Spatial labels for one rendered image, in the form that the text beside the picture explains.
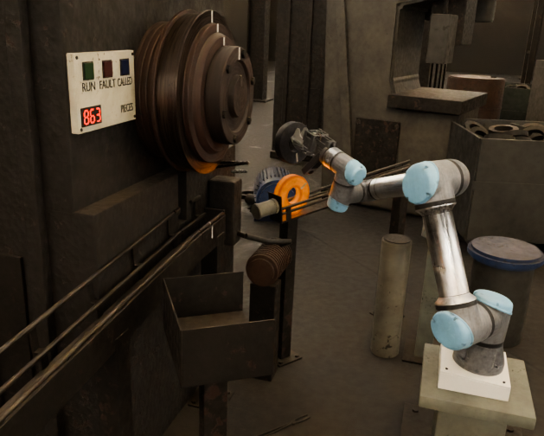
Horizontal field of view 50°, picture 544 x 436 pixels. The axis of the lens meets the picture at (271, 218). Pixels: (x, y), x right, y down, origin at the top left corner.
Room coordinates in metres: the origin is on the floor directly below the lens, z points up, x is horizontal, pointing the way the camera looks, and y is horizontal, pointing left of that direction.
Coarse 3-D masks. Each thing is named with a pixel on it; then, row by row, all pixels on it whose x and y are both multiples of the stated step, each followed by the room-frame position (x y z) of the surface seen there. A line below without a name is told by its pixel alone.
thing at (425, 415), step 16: (416, 416) 1.74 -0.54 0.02; (432, 416) 1.74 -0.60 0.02; (448, 416) 1.49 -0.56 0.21; (464, 416) 1.48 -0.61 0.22; (400, 432) 1.65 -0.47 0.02; (416, 432) 1.65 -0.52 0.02; (432, 432) 1.58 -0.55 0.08; (448, 432) 1.49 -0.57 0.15; (464, 432) 1.48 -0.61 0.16; (480, 432) 1.46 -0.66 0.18; (496, 432) 1.45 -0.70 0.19; (512, 432) 1.67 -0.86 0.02
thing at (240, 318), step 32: (192, 288) 1.31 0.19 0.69; (224, 288) 1.34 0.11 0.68; (192, 320) 1.29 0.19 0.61; (224, 320) 1.30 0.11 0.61; (192, 352) 1.05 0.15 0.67; (224, 352) 1.07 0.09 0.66; (256, 352) 1.10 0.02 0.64; (192, 384) 1.05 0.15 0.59; (224, 384) 1.20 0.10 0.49; (224, 416) 1.20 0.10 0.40
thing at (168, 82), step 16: (192, 16) 1.68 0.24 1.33; (208, 16) 1.72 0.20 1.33; (176, 32) 1.61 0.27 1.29; (192, 32) 1.61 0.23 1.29; (176, 48) 1.57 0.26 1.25; (160, 64) 1.56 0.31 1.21; (176, 64) 1.54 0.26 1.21; (160, 80) 1.54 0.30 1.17; (176, 80) 1.52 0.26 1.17; (160, 96) 1.54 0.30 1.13; (176, 96) 1.52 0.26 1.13; (160, 112) 1.54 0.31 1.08; (176, 112) 1.52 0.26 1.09; (160, 128) 1.55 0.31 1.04; (176, 128) 1.52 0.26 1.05; (176, 144) 1.56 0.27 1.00; (176, 160) 1.62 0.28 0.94; (192, 160) 1.61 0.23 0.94
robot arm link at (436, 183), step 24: (432, 168) 1.58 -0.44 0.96; (456, 168) 1.63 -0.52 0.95; (408, 192) 1.60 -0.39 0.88; (432, 192) 1.55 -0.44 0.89; (456, 192) 1.62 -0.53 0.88; (432, 216) 1.56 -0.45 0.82; (432, 240) 1.55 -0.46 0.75; (456, 240) 1.54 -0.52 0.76; (432, 264) 1.54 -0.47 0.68; (456, 264) 1.51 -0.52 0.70; (456, 288) 1.48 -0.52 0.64; (456, 312) 1.45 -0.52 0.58; (480, 312) 1.48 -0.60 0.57; (456, 336) 1.42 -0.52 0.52; (480, 336) 1.44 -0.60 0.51
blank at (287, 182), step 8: (288, 176) 2.11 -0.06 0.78; (296, 176) 2.12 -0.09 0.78; (280, 184) 2.09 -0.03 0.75; (288, 184) 2.10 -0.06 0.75; (296, 184) 2.12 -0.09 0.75; (304, 184) 2.15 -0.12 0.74; (280, 192) 2.07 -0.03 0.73; (288, 192) 2.10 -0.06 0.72; (296, 192) 2.16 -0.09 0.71; (304, 192) 2.15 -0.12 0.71; (296, 200) 2.14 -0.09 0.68
